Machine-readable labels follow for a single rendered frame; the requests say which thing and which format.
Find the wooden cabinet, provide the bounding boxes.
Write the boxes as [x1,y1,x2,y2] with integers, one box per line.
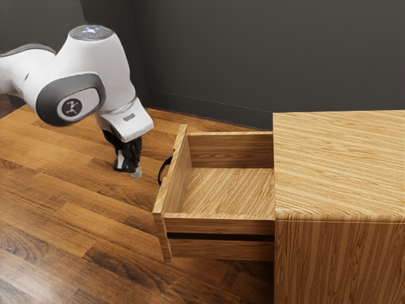
[271,110,405,304]

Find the open wooden drawer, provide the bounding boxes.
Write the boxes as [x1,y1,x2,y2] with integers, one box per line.
[152,123,277,263]

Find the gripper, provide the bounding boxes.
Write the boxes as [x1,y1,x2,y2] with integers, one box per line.
[101,127,143,179]

